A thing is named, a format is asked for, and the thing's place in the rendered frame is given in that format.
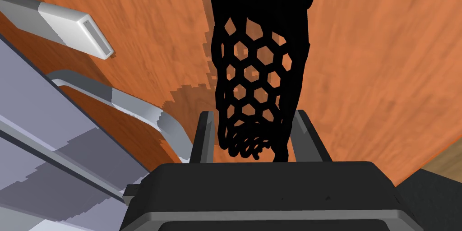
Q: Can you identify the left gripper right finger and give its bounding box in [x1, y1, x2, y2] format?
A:
[290, 110, 333, 162]

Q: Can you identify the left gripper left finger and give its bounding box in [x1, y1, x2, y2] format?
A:
[189, 111, 217, 164]

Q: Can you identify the black hexagon mesh holder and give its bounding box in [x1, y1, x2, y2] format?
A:
[208, 0, 321, 163]

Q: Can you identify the orange wooden table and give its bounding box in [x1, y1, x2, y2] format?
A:
[0, 0, 462, 188]

